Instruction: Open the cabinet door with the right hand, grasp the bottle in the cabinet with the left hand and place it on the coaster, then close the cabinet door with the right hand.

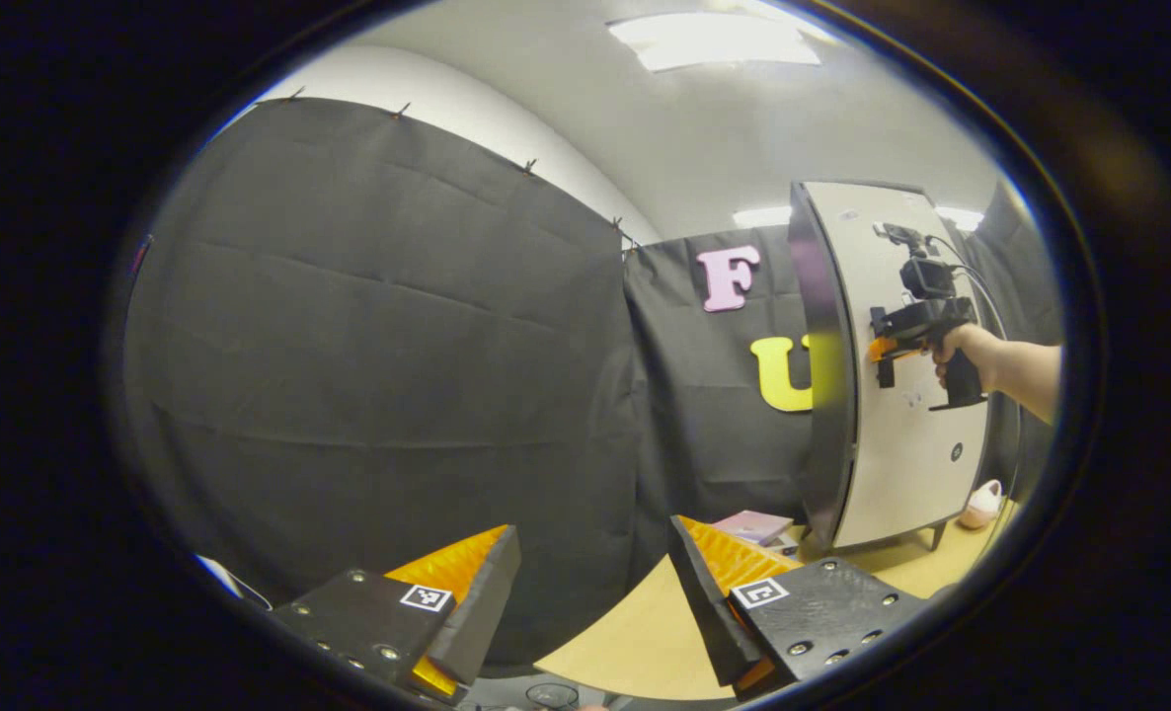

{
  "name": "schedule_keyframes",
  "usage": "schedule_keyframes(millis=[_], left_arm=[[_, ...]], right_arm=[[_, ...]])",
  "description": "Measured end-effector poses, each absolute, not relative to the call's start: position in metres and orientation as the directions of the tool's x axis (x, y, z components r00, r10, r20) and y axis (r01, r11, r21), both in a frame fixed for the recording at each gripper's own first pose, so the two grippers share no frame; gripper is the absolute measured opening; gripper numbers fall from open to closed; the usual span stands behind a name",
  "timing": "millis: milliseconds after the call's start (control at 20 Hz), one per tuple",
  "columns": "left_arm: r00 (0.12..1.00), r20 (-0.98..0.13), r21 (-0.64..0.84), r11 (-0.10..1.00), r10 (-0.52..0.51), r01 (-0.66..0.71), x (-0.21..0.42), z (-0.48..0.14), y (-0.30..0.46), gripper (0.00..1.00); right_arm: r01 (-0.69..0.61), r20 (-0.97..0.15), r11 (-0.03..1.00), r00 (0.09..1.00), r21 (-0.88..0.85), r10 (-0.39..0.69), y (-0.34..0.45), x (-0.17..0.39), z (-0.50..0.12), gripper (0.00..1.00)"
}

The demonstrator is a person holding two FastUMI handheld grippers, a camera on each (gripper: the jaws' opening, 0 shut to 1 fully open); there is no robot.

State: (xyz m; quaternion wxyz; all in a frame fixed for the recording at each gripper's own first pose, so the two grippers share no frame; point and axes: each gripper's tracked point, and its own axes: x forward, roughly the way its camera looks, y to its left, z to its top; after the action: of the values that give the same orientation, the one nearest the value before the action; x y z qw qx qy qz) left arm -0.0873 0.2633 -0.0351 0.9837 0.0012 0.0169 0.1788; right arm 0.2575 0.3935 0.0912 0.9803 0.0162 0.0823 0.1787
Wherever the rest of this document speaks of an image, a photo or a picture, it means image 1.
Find black backdrop cloth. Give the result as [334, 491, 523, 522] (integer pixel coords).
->
[121, 97, 1060, 668]

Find dark grey cabinet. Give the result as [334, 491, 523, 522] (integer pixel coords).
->
[788, 180, 991, 554]

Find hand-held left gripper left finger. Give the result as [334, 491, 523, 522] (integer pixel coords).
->
[270, 525, 522, 704]

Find grey cabinet door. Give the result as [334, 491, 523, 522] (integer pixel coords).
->
[803, 181, 991, 549]

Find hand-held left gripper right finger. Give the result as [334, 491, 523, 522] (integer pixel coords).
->
[667, 515, 927, 702]

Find black door handle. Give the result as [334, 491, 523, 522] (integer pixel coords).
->
[871, 306, 896, 389]

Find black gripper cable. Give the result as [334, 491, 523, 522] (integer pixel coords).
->
[926, 235, 1009, 342]

